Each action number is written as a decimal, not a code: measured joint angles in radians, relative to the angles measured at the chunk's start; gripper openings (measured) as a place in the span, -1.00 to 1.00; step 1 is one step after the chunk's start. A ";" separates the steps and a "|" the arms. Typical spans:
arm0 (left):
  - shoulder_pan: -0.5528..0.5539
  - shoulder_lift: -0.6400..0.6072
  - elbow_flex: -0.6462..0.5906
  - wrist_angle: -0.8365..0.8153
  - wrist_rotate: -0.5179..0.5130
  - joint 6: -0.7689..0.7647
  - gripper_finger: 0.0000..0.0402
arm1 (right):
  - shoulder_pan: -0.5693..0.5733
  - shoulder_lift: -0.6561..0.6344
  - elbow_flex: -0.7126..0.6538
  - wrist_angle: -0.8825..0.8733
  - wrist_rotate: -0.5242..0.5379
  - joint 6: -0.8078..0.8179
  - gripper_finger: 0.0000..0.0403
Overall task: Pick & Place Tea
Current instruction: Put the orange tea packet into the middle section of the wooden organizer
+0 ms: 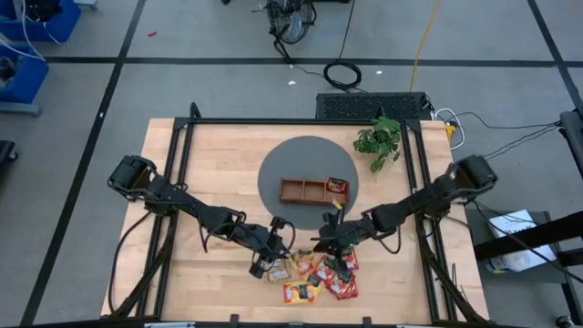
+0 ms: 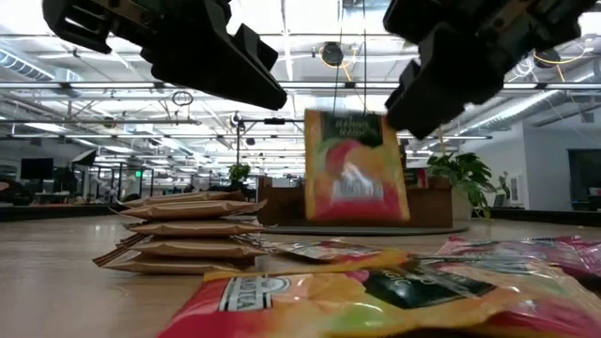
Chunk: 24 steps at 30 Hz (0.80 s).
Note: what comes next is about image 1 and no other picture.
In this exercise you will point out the white printed papers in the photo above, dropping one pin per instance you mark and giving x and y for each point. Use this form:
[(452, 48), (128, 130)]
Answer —
[(505, 223)]

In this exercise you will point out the yellow power plug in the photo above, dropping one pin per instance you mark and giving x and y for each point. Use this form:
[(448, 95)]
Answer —
[(450, 132)]

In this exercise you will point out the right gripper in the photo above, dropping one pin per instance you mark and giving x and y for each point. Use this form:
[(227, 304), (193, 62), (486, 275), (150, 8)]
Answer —
[(346, 232)]

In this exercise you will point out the yellow fruit tea bag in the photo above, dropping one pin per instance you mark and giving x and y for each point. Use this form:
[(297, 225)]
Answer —
[(303, 264), (314, 280), (296, 294)]

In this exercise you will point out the wooden compartment tray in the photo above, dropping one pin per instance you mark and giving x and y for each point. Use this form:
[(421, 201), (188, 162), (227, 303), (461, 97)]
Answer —
[(303, 190)]

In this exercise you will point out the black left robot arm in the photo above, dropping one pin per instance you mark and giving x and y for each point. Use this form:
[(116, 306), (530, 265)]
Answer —
[(182, 200)]

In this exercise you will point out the black table clamp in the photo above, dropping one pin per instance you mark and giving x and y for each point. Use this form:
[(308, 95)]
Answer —
[(234, 320), (367, 321)]

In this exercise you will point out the beige vanilla cinnamon tea bag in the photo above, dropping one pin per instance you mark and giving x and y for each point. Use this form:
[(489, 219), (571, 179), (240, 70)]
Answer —
[(284, 265), (279, 275)]

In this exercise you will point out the grey round woven placemat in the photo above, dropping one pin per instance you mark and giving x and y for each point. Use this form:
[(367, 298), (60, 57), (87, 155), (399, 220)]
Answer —
[(309, 155)]

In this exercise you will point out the black frame beam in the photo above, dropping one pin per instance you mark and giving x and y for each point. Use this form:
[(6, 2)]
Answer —
[(524, 239)]

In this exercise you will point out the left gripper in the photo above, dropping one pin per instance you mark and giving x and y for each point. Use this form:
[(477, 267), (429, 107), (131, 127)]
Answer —
[(264, 241)]

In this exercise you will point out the silver aluminium extrusion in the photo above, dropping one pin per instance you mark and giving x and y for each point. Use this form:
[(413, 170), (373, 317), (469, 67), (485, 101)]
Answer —
[(168, 325), (412, 326)]

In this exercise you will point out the black aluminium table frame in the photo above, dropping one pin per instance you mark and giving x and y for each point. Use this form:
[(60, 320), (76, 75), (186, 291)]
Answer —
[(273, 121)]

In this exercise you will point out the black floor fan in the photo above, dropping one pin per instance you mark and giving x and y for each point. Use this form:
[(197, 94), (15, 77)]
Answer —
[(291, 23)]

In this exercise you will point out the black floor object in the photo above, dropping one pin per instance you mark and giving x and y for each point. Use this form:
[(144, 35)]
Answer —
[(5, 152)]

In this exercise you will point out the blue plastic bin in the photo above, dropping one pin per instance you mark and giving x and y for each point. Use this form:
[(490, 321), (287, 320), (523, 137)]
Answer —
[(27, 82), (64, 23)]

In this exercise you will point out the dark grey side table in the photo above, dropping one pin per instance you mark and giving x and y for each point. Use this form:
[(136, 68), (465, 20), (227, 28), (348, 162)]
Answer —
[(524, 296)]

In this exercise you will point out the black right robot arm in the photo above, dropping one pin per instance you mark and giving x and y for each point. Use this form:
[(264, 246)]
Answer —
[(423, 200)]

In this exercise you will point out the green potted plant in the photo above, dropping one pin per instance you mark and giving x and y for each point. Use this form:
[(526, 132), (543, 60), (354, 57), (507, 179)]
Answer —
[(380, 139)]

